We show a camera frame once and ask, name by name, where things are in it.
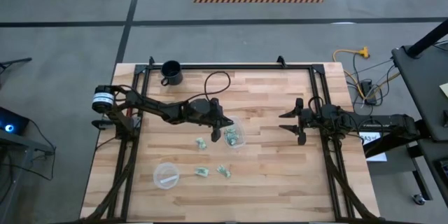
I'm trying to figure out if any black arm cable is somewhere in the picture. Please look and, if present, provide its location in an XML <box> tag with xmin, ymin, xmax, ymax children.
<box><xmin>181</xmin><ymin>71</ymin><xmax>232</xmax><ymax>104</ymax></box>
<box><xmin>307</xmin><ymin>95</ymin><xmax>325</xmax><ymax>113</ymax></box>

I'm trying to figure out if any clear oval plastic bin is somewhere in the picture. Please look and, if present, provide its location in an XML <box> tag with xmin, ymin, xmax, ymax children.
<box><xmin>220</xmin><ymin>115</ymin><xmax>248</xmax><ymax>150</ymax></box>

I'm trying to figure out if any black side table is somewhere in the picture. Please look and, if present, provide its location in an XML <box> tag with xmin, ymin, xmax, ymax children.
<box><xmin>391</xmin><ymin>43</ymin><xmax>448</xmax><ymax>143</ymax></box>

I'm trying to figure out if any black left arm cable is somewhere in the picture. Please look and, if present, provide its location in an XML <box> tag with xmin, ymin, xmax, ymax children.
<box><xmin>181</xmin><ymin>71</ymin><xmax>232</xmax><ymax>104</ymax></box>

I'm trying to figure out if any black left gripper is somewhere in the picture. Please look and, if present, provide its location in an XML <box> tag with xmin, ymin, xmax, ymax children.
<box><xmin>206</xmin><ymin>97</ymin><xmax>235</xmax><ymax>144</ymax></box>

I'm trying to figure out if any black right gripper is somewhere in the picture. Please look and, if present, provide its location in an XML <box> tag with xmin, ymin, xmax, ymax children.
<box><xmin>279</xmin><ymin>97</ymin><xmax>325</xmax><ymax>146</ymax></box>

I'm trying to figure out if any white paper sheet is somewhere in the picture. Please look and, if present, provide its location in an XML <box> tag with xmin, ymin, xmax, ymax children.
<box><xmin>358</xmin><ymin>131</ymin><xmax>389</xmax><ymax>163</ymax></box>

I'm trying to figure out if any computer tower with blue light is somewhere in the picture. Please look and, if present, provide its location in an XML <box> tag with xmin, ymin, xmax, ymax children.
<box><xmin>0</xmin><ymin>106</ymin><xmax>31</xmax><ymax>144</ymax></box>

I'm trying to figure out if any black power adapter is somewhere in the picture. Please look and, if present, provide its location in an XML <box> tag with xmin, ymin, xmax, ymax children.
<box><xmin>360</xmin><ymin>79</ymin><xmax>378</xmax><ymax>106</ymax></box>

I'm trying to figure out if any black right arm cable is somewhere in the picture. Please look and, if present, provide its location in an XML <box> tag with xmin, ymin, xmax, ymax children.
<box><xmin>307</xmin><ymin>95</ymin><xmax>325</xmax><ymax>113</ymax></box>

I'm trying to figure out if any black metal mug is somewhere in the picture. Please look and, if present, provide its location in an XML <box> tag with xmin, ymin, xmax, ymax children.
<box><xmin>160</xmin><ymin>59</ymin><xmax>184</xmax><ymax>87</ymax></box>

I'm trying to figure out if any black slanted pole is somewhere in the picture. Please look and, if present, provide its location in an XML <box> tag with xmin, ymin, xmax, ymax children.
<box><xmin>405</xmin><ymin>19</ymin><xmax>448</xmax><ymax>59</ymax></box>

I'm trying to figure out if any yellow extension cable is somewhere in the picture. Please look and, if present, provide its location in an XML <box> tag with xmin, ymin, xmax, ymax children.
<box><xmin>332</xmin><ymin>45</ymin><xmax>400</xmax><ymax>101</ymax></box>

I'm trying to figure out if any clear round plastic container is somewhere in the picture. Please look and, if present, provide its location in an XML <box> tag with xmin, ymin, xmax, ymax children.
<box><xmin>153</xmin><ymin>162</ymin><xmax>181</xmax><ymax>190</ymax></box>

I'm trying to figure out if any black tripod leg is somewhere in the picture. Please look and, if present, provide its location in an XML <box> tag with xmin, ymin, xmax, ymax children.
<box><xmin>0</xmin><ymin>57</ymin><xmax>33</xmax><ymax>78</ymax></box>

